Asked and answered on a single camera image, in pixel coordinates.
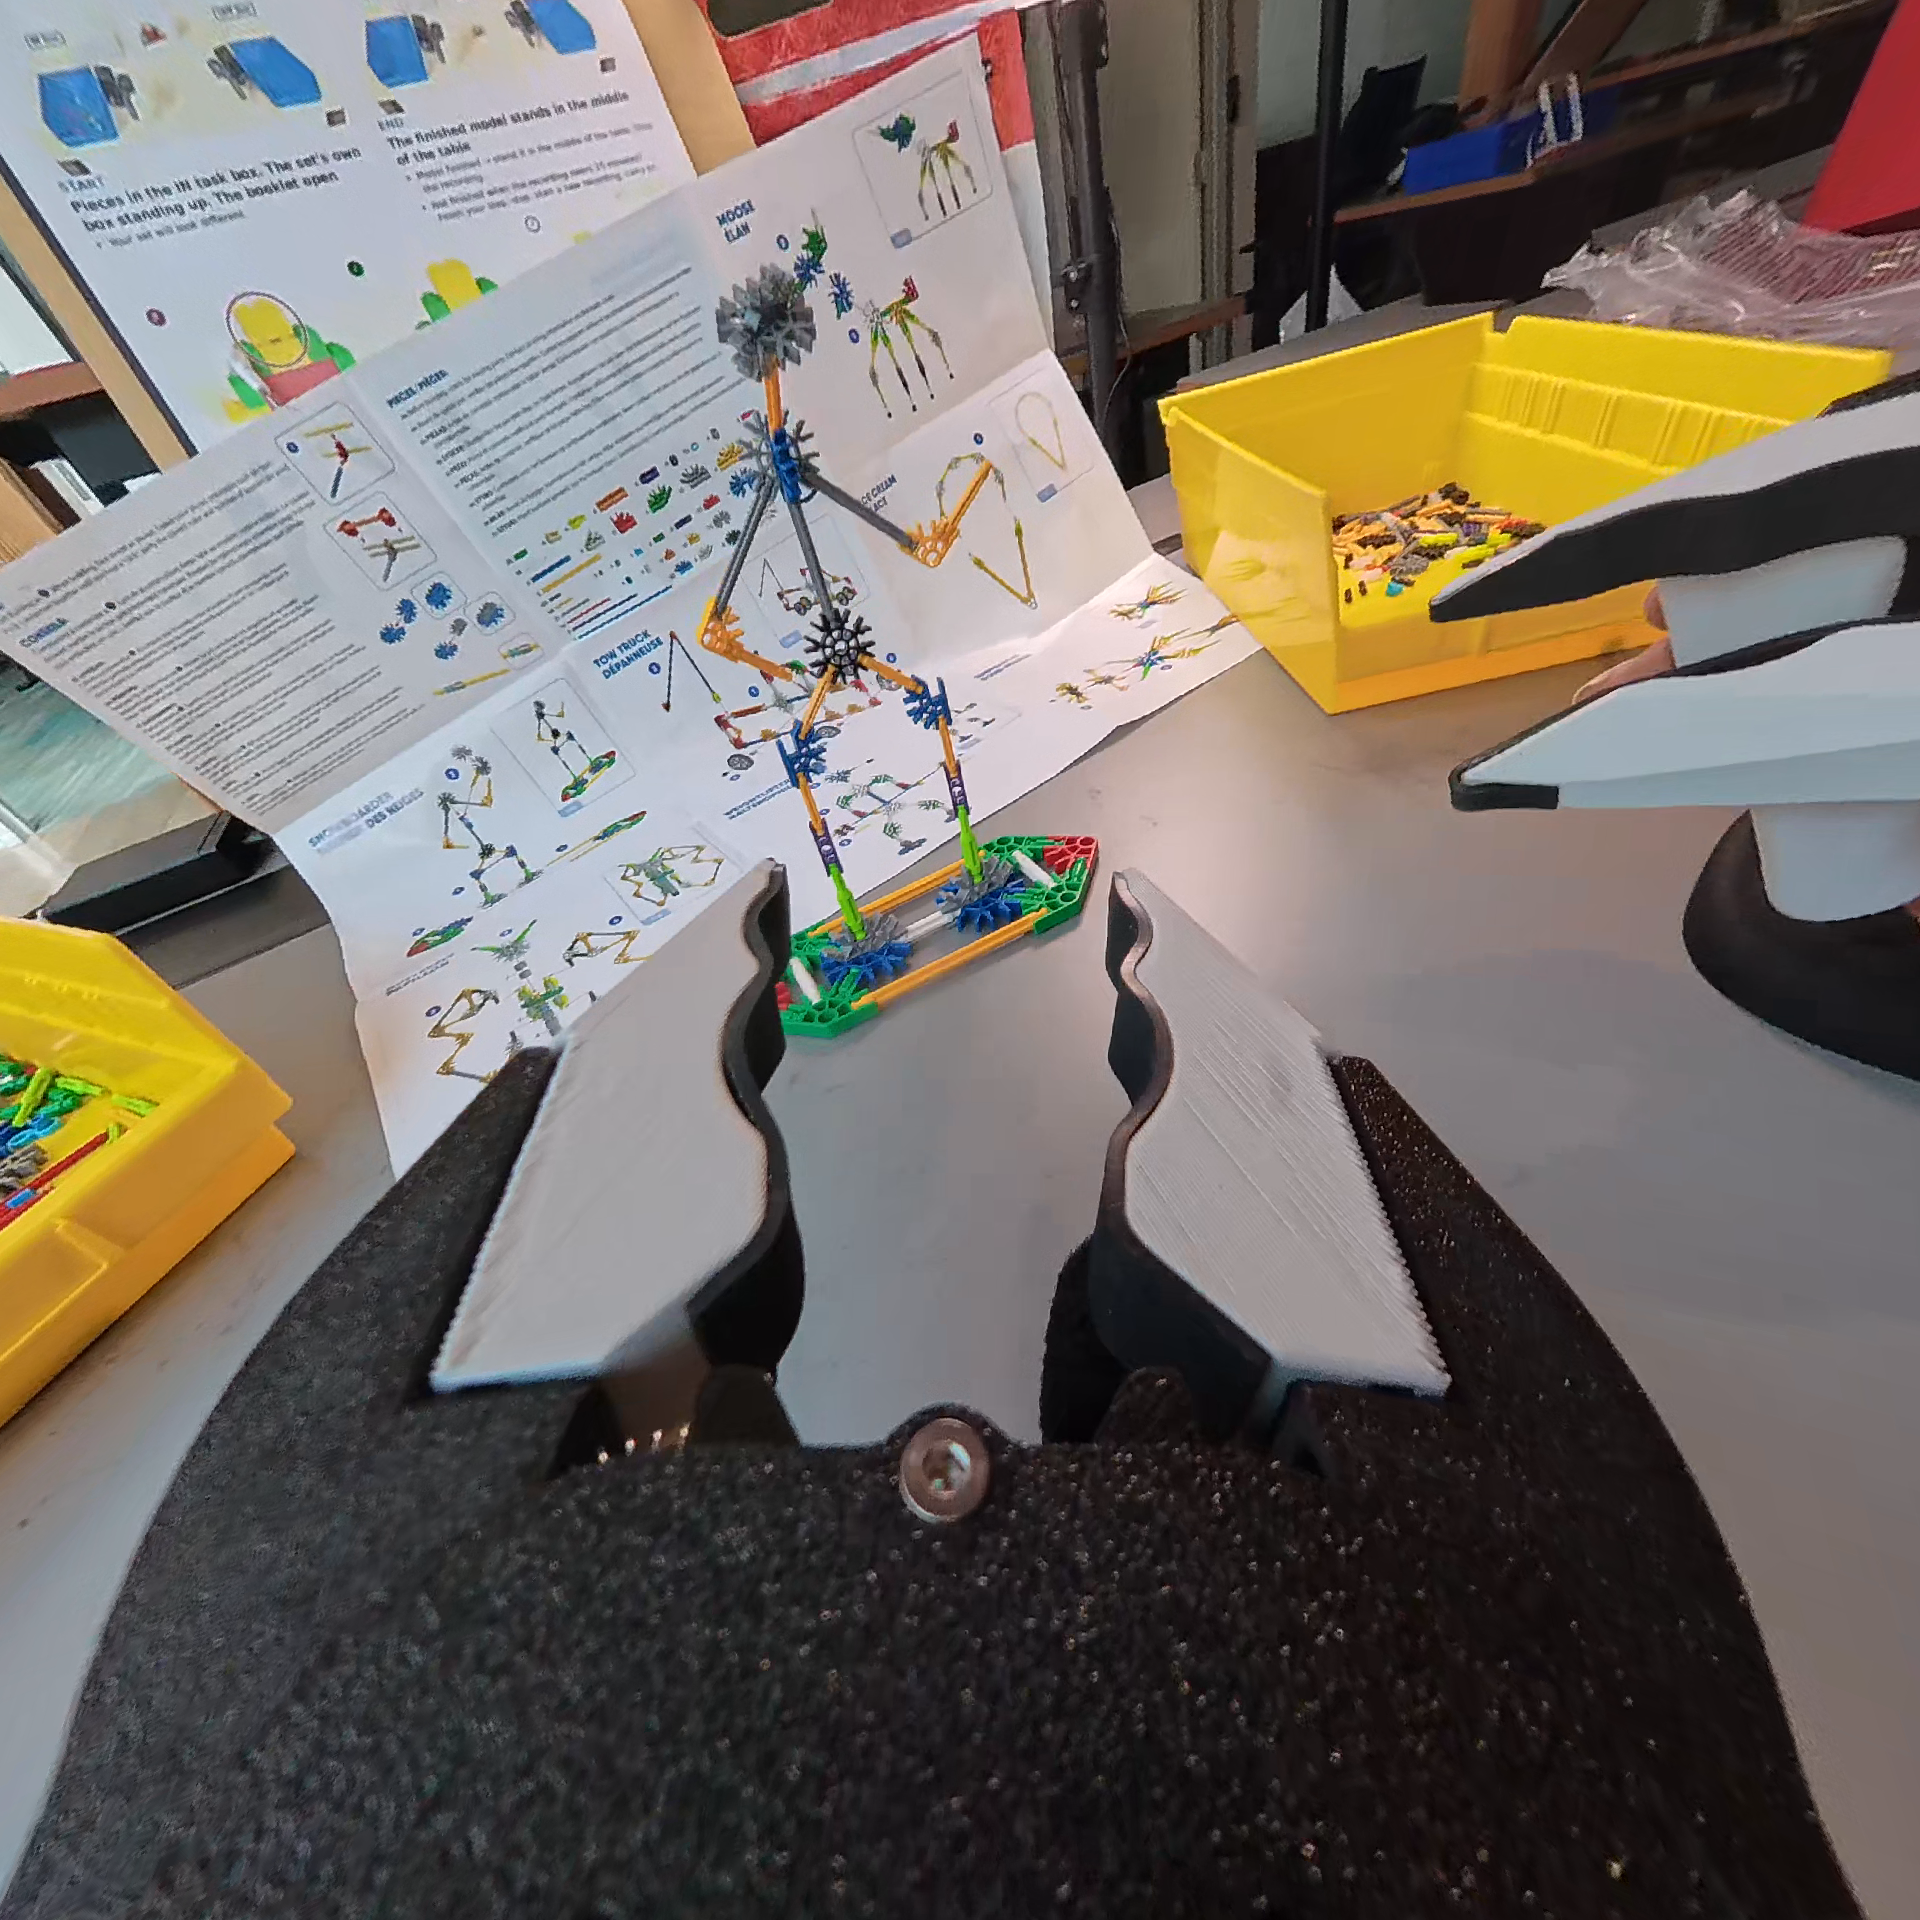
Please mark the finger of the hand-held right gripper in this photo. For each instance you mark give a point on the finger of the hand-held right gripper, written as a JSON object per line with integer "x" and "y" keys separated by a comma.
{"x": 1801, "y": 736}
{"x": 1801, "y": 496}

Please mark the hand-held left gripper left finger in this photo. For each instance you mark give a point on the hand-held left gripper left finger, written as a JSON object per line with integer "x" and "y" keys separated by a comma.
{"x": 616, "y": 1201}

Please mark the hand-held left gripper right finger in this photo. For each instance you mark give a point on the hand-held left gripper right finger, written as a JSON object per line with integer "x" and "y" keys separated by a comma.
{"x": 1277, "y": 1201}

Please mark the colourful toy rod model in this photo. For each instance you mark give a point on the colourful toy rod model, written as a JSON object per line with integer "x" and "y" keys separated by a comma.
{"x": 902, "y": 957}

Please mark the white printed task sheet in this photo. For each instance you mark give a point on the white printed task sheet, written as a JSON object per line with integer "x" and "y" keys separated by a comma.
{"x": 301, "y": 182}

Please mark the clear plastic bag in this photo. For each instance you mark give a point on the clear plastic bag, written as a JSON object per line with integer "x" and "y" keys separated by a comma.
{"x": 1740, "y": 270}

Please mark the pile of toy building pieces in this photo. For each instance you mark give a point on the pile of toy building pieces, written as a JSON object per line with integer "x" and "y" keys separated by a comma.
{"x": 1441, "y": 550}
{"x": 46, "y": 1126}

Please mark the yellow plastic bin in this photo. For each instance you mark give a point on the yellow plastic bin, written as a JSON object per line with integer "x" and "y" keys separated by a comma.
{"x": 1261, "y": 511}
{"x": 182, "y": 1201}

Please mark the white folded instruction booklet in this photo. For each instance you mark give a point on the white folded instruction booklet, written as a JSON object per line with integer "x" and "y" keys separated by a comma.
{"x": 541, "y": 392}

